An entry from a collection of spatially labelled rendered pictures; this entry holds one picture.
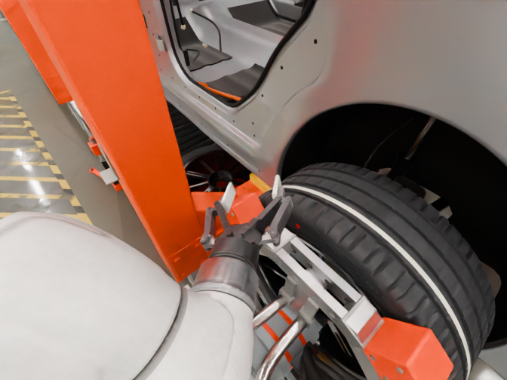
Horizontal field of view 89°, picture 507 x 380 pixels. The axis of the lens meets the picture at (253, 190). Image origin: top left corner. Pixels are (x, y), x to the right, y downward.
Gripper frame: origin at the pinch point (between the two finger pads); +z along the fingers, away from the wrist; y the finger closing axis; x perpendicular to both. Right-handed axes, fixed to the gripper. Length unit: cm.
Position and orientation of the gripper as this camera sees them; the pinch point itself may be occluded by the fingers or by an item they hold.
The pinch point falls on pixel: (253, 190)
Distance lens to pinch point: 54.0
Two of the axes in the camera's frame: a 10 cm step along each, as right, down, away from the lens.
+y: 9.4, -1.4, -3.1
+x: -2.9, -7.9, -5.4
